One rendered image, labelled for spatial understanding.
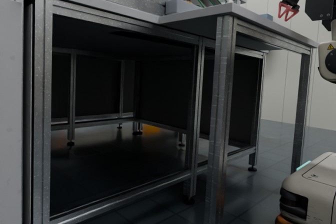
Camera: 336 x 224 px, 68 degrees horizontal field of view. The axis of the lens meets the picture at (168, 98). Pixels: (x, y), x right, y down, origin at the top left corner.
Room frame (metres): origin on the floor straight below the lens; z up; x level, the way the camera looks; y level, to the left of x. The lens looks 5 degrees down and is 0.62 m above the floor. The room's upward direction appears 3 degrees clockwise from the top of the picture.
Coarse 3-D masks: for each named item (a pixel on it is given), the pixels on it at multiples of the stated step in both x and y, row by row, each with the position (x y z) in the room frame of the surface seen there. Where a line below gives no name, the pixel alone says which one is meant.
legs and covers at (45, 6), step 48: (48, 0) 0.70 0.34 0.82; (48, 48) 0.70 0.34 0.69; (192, 48) 1.22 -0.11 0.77; (240, 48) 1.48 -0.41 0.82; (48, 96) 0.70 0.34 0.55; (144, 96) 2.62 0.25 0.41; (192, 96) 1.22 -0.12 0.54; (240, 96) 1.86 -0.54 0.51; (48, 144) 0.70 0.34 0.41; (192, 144) 1.19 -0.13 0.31; (240, 144) 1.79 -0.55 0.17; (48, 192) 0.71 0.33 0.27; (144, 192) 0.98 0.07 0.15; (192, 192) 1.21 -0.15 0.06
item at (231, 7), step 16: (160, 16) 0.98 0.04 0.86; (176, 16) 0.92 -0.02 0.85; (192, 16) 0.87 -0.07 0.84; (208, 16) 0.83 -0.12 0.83; (240, 16) 0.81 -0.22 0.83; (256, 16) 0.87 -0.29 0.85; (112, 32) 1.24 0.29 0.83; (192, 32) 1.13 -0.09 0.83; (208, 32) 1.11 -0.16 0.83; (288, 32) 1.08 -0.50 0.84; (256, 48) 1.55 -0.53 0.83; (272, 48) 1.51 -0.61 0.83
